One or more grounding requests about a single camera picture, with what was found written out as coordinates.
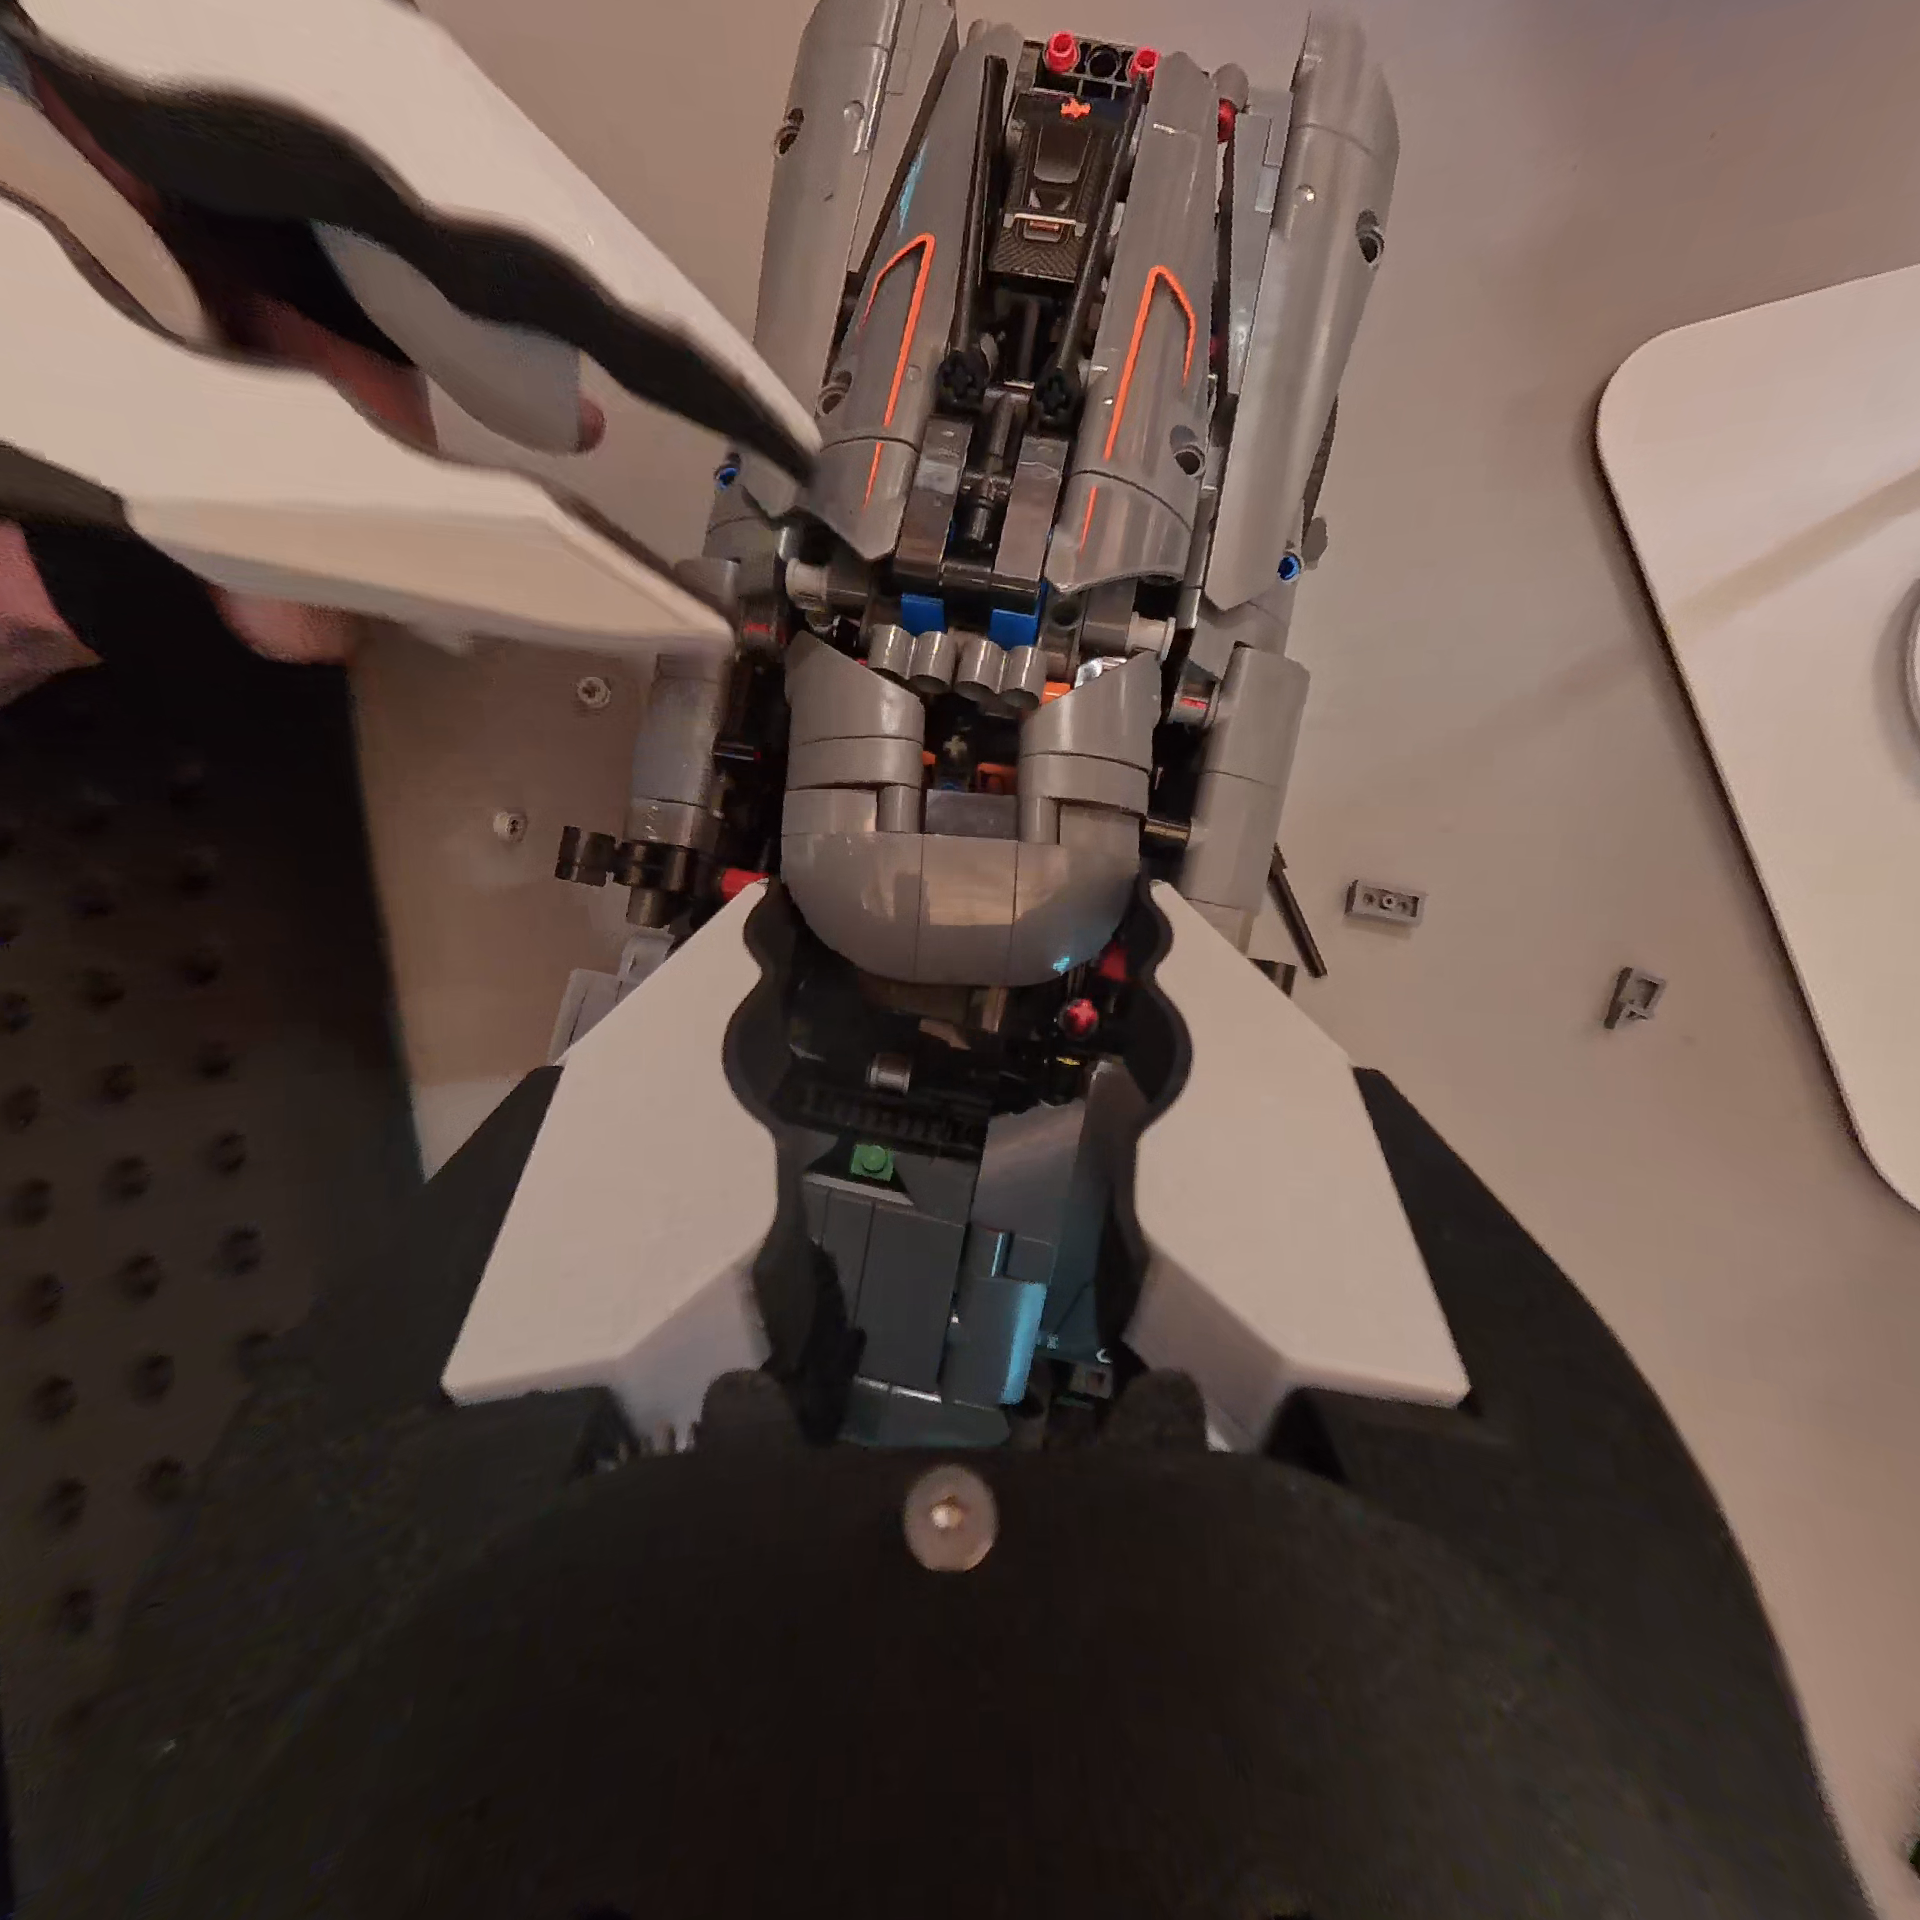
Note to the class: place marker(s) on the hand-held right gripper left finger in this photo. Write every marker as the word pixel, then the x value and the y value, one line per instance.
pixel 614 1227

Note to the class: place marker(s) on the black perforated chair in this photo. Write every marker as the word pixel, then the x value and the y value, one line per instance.
pixel 151 1124

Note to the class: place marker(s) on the person's left hand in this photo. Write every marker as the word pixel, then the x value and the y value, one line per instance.
pixel 394 406

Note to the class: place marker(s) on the white book stand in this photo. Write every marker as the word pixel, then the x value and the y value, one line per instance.
pixel 1770 673

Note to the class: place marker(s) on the small grey lego plate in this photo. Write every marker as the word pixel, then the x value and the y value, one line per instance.
pixel 1382 901

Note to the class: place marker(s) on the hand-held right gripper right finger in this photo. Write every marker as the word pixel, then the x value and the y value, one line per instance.
pixel 1292 1227

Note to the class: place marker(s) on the small grey lego bracket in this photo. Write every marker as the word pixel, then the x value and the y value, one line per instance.
pixel 1627 996

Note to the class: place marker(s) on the grey lego car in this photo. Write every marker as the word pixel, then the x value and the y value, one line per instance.
pixel 1126 452

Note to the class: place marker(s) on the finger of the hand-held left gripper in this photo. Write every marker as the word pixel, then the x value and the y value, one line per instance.
pixel 493 151
pixel 301 493

